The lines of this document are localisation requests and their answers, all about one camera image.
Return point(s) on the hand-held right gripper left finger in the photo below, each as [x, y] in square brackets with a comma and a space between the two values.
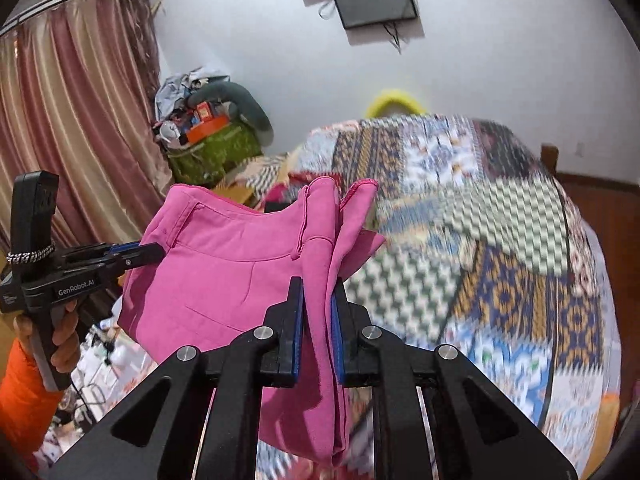
[298, 332]

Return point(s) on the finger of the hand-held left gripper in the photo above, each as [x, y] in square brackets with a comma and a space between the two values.
[142, 255]

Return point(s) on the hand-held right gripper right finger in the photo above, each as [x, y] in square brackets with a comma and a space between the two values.
[336, 342]

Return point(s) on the pink pants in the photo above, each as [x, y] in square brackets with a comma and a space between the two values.
[225, 260]

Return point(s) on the person's left forearm orange sleeve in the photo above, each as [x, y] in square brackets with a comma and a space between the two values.
[25, 400]

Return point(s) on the person's left hand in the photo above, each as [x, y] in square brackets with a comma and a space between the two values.
[66, 332]

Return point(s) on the floor clutter pile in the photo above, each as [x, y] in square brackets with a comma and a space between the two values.
[110, 375]

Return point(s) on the green patterned storage bag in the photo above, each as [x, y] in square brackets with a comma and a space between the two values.
[215, 155]

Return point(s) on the orange box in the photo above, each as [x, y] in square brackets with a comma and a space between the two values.
[207, 130]

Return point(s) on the pink striped curtain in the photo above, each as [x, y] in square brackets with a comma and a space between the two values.
[85, 125]

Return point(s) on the striped patterned cloth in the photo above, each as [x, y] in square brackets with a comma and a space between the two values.
[265, 170]

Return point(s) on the patchwork printed blanket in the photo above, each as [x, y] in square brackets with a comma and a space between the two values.
[475, 260]

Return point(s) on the pile of crumpled clothes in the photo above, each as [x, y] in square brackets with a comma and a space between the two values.
[180, 87]

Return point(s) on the grey neck pillow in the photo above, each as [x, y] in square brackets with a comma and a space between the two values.
[250, 105]

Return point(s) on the yellow curved object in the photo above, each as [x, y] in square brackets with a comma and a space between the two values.
[395, 97]

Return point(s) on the wooden bed post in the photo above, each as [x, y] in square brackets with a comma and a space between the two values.
[550, 160]

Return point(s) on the small black wall monitor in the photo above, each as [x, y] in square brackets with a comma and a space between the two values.
[375, 0]

